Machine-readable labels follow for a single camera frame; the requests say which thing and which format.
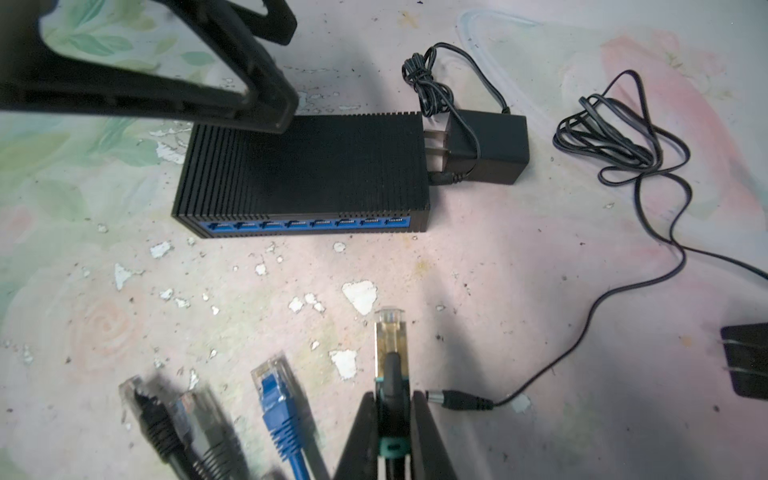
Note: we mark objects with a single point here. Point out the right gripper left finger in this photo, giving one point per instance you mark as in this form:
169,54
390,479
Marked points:
359,459

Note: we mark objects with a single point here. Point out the black network switch blue ports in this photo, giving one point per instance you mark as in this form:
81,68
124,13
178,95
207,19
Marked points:
326,174

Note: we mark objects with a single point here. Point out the black ethernet cable gold plug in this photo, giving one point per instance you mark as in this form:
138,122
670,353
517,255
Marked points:
392,392

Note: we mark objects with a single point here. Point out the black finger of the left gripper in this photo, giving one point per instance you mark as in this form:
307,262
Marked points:
34,78

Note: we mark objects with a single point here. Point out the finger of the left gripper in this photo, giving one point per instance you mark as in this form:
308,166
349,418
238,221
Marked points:
277,25

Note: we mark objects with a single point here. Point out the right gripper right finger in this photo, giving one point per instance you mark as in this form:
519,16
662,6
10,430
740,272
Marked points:
429,457

